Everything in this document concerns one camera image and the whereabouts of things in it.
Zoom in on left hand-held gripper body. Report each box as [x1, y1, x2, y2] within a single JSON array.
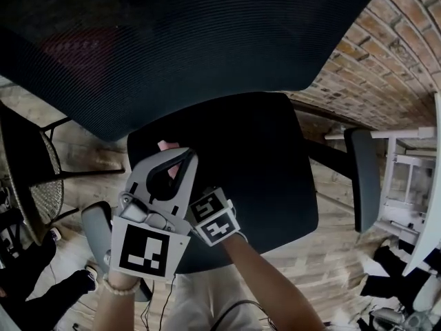
[[109, 181, 192, 283]]

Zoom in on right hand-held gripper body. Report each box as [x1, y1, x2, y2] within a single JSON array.
[[187, 186, 248, 247]]

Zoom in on pink cloth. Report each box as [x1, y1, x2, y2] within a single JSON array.
[[157, 139, 183, 182]]

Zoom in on black chair seat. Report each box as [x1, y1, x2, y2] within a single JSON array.
[[126, 92, 320, 274]]

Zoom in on person's left forearm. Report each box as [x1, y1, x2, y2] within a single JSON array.
[[97, 270, 143, 331]]

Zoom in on person's right forearm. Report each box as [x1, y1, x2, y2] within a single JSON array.
[[223, 233, 327, 331]]

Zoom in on light grey chair armrest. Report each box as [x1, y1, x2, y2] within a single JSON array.
[[81, 201, 114, 276]]

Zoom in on black mesh chair backrest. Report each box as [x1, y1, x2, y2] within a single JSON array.
[[0, 0, 393, 143]]

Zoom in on black metal wicker chair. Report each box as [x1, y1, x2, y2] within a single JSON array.
[[0, 101, 125, 247]]

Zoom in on dark grey chair armrest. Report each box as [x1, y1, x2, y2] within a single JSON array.
[[343, 128, 382, 234]]

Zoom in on person's white trousers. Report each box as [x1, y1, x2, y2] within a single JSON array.
[[163, 270, 276, 331]]

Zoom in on black armrest support bar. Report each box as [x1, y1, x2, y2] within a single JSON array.
[[305, 139, 356, 183]]

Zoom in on white table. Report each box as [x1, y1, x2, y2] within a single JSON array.
[[402, 91, 441, 277]]

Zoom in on white bead bracelet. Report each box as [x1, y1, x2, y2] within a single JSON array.
[[102, 273, 142, 297]]

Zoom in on thin black cable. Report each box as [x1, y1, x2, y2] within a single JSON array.
[[140, 274, 177, 331]]

